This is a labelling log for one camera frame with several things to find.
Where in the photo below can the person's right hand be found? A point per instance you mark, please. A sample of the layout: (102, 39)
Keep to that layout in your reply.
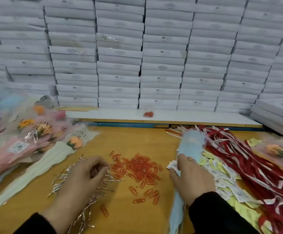
(192, 182)

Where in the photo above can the person's left hand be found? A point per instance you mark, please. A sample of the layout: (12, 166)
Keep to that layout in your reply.
(80, 180)

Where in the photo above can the pile of yellow white tags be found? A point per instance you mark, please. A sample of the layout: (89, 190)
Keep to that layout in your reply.
(229, 187)

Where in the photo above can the blue orange rose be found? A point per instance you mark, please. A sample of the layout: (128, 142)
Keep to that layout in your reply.
(192, 143)

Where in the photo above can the cream orange rose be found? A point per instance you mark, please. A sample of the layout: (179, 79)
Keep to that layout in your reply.
(34, 168)

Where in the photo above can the pile of red ribbons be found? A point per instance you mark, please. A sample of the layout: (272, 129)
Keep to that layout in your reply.
(239, 153)

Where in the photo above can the pile of flowers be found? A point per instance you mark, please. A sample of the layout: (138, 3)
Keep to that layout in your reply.
(15, 143)

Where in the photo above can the person's right forearm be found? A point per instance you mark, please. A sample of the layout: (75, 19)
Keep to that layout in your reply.
(219, 217)

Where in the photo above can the person's left forearm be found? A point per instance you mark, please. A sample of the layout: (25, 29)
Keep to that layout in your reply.
(34, 225)

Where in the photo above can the pile of silver twist ties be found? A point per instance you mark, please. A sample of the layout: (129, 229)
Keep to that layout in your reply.
(58, 180)

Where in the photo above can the pile of orange paper clips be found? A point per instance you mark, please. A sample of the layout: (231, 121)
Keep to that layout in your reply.
(139, 168)

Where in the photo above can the long white board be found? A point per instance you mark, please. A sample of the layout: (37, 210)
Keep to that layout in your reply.
(190, 117)

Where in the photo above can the small bag of red clips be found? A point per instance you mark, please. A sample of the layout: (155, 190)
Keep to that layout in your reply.
(148, 114)

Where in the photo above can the slanted stack of white boxes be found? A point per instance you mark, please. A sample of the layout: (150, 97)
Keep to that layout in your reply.
(278, 117)

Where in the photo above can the wall of stacked white boxes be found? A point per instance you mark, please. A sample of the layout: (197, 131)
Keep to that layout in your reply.
(122, 46)

